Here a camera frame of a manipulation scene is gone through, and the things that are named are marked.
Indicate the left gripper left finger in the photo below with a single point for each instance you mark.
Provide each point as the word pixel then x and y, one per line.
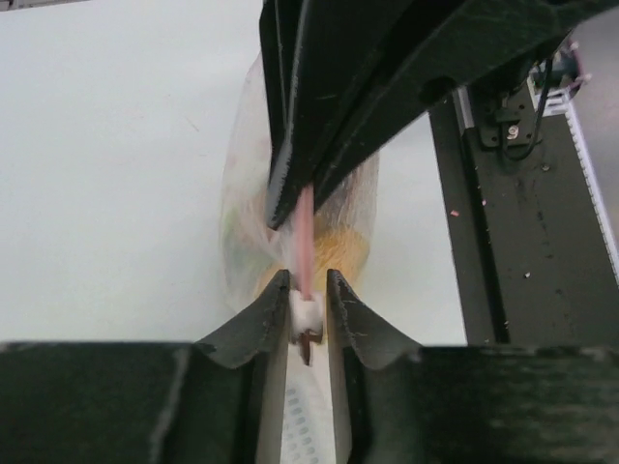
pixel 216 400

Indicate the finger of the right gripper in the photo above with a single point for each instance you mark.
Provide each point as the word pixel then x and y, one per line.
pixel 325 77
pixel 444 46

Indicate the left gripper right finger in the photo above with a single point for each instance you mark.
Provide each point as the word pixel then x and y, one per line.
pixel 396 401

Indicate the clear zip top bag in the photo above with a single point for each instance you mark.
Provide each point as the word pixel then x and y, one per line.
pixel 244 234

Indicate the white plastic basket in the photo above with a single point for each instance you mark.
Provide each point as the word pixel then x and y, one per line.
pixel 308 431

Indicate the white slotted cable duct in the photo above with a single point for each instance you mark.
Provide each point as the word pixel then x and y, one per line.
pixel 559 102

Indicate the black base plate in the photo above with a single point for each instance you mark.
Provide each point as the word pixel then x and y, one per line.
pixel 534 265

